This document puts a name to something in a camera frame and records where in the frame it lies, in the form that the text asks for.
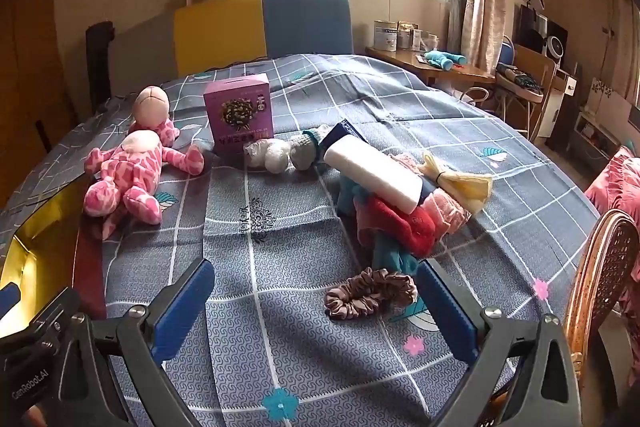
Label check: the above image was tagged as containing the white cable loop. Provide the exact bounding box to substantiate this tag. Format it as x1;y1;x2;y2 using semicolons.
452;87;488;108

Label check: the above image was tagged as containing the cream mesh cloth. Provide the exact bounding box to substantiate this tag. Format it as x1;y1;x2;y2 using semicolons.
417;151;493;214

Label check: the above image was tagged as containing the brown satin scrunchie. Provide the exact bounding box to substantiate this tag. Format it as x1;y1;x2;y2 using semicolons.
324;268;418;321

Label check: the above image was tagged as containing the wooden wardrobe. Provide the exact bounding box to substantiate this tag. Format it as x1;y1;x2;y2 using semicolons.
0;0;101;148

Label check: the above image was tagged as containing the white metal can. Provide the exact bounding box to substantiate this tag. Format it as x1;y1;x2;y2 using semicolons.
374;21;399;52

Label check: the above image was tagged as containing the pink towel roll navy band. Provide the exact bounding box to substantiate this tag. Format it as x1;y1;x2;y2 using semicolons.
395;154;472;238

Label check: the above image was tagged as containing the pink quilt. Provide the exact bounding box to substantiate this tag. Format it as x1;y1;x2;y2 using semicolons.
584;146;640;318

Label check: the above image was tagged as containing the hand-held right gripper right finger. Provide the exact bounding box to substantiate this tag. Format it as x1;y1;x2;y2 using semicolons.
415;259;588;427

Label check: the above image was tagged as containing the pink fuzzy sock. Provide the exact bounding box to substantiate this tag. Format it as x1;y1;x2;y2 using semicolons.
354;193;401;240

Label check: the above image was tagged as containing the purple cardboard box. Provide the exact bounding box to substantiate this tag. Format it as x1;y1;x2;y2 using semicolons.
203;73;275;156

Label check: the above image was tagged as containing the pink giraffe plush toy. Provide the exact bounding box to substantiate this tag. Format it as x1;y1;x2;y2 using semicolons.
82;86;206;242

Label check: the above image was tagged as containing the white floral box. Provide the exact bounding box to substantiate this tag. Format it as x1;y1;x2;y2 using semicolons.
585;77;617;118

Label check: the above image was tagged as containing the white knit gloves blue cuff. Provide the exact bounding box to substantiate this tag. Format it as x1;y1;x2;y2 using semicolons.
290;125;335;172

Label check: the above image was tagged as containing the gold tin box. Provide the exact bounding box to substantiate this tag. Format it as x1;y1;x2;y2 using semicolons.
0;179;108;338

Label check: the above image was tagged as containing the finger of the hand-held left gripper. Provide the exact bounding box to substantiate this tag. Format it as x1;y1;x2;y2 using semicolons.
0;285;22;323

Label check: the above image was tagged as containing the red fuzzy sock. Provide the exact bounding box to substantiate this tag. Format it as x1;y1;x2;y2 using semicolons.
387;204;437;256

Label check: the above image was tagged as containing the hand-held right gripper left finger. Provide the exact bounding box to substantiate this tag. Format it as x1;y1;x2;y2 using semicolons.
55;258;217;427

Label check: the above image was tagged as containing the black monitor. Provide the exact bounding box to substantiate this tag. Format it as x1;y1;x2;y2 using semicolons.
515;4;568;58

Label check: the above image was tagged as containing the grey checked bedsheet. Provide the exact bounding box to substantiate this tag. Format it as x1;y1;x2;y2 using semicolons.
0;52;601;427

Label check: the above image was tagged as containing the wicker chair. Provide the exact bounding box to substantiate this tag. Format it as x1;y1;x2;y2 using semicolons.
565;209;640;383

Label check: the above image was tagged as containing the white fan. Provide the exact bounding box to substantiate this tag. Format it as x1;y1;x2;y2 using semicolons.
545;35;568;68

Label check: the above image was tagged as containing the beige carton box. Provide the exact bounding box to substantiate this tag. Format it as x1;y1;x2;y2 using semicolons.
397;22;422;52

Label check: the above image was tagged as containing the white soap bar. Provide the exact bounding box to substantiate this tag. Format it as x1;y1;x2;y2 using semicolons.
323;138;425;214

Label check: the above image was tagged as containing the grey yellow blue headboard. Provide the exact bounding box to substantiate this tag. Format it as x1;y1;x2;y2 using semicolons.
107;0;355;82

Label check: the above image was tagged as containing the blue plush toy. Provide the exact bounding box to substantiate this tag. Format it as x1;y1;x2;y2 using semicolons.
424;49;466;72

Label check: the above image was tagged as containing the wooden desk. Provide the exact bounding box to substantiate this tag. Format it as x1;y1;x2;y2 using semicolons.
365;46;496;88

